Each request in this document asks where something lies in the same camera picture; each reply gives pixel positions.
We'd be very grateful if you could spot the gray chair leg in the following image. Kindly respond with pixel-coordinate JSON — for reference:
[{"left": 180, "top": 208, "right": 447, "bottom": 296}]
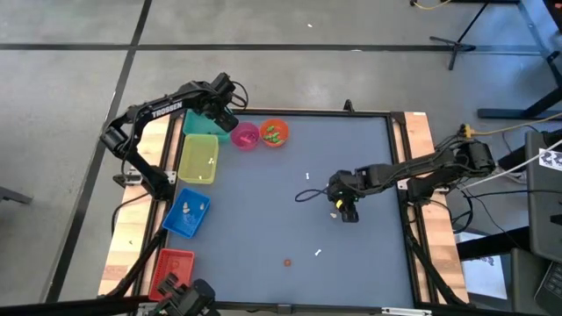
[{"left": 0, "top": 186, "right": 34, "bottom": 206}]

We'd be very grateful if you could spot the silver metal bracket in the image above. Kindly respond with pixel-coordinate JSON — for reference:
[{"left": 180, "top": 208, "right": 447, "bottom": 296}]
[{"left": 380, "top": 306, "right": 432, "bottom": 316}]

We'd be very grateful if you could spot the thin yellow floor cable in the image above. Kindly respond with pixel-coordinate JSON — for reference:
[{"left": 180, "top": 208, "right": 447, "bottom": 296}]
[{"left": 410, "top": 0, "right": 453, "bottom": 11}]

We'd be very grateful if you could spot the orange plastic bowl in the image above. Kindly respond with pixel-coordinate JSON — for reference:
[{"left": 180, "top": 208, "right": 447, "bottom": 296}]
[{"left": 258, "top": 118, "right": 291, "bottom": 148}]

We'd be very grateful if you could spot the black tripod stand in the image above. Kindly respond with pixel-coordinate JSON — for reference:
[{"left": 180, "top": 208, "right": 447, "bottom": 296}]
[{"left": 429, "top": 0, "right": 492, "bottom": 71}]

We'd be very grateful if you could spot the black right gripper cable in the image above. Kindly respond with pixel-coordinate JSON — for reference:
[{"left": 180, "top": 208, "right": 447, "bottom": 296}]
[{"left": 294, "top": 187, "right": 331, "bottom": 204}]

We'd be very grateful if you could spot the gray floor box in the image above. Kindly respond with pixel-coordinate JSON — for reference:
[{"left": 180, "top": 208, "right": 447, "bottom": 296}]
[{"left": 508, "top": 248, "right": 550, "bottom": 316}]

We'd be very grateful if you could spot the white cable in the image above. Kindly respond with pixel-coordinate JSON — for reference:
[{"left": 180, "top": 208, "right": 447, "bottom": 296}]
[{"left": 458, "top": 139, "right": 562, "bottom": 190}]

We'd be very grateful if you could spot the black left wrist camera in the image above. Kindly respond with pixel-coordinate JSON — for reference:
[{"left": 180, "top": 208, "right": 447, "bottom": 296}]
[{"left": 209, "top": 72, "right": 234, "bottom": 97}]

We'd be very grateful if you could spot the yellow plastic bin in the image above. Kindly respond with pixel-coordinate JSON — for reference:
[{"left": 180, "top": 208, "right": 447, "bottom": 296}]
[{"left": 177, "top": 133, "right": 220, "bottom": 184}]

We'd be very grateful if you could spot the black desk frame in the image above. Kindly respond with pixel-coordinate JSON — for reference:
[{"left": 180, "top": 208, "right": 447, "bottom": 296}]
[{"left": 477, "top": 0, "right": 562, "bottom": 120}]

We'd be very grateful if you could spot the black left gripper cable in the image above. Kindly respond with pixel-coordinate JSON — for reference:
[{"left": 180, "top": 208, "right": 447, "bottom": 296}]
[{"left": 227, "top": 80, "right": 249, "bottom": 111}]

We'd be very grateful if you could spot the white marker paper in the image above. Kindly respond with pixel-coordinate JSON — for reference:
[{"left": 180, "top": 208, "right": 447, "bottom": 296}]
[{"left": 538, "top": 147, "right": 562, "bottom": 172}]

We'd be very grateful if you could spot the teal plastic bin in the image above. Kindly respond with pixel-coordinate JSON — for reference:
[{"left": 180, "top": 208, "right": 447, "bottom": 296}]
[{"left": 182, "top": 109, "right": 232, "bottom": 142}]

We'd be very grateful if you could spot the wooden table side board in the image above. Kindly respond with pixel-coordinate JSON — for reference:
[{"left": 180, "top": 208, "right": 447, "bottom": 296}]
[
  {"left": 98, "top": 111, "right": 175, "bottom": 298},
  {"left": 403, "top": 111, "right": 470, "bottom": 305}
]

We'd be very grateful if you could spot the black floor beam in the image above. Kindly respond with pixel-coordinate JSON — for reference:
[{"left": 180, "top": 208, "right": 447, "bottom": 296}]
[{"left": 455, "top": 226, "right": 532, "bottom": 261}]

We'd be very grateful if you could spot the white floor paper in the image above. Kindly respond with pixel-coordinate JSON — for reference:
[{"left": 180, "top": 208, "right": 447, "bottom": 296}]
[{"left": 456, "top": 232, "right": 509, "bottom": 300}]

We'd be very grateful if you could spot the black keyboard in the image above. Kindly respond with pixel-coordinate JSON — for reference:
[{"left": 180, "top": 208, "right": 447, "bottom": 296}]
[{"left": 533, "top": 262, "right": 562, "bottom": 316}]

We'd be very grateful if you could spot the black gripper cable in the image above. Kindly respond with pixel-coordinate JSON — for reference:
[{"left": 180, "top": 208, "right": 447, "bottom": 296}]
[
  {"left": 227, "top": 80, "right": 249, "bottom": 111},
  {"left": 294, "top": 187, "right": 331, "bottom": 204}
]

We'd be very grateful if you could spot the blue plastic basket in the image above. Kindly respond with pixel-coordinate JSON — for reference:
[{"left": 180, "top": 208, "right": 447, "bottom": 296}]
[{"left": 162, "top": 187, "right": 212, "bottom": 240}]

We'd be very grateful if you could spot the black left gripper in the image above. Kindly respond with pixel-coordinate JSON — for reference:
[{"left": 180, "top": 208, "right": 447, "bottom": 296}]
[{"left": 191, "top": 87, "right": 241, "bottom": 133}]

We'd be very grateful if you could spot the black floor bar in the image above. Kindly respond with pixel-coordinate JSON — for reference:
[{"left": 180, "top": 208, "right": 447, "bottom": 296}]
[{"left": 0, "top": 296, "right": 150, "bottom": 316}]

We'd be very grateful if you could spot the dark gray desk top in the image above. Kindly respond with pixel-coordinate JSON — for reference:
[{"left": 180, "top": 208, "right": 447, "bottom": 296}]
[{"left": 524, "top": 130, "right": 562, "bottom": 264}]

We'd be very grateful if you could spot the pink plastic bowl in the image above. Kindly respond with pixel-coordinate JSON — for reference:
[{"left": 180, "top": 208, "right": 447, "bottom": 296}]
[{"left": 230, "top": 121, "right": 261, "bottom": 153}]

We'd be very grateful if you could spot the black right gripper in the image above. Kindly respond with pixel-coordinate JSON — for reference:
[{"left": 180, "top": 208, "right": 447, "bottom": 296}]
[{"left": 327, "top": 169, "right": 366, "bottom": 224}]

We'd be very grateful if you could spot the red plastic basket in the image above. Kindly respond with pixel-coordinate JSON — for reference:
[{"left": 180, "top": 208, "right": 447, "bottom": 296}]
[{"left": 148, "top": 248, "right": 196, "bottom": 304}]

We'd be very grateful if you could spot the yellow extension cord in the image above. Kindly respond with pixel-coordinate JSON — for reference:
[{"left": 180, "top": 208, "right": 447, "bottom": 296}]
[{"left": 458, "top": 111, "right": 562, "bottom": 138}]

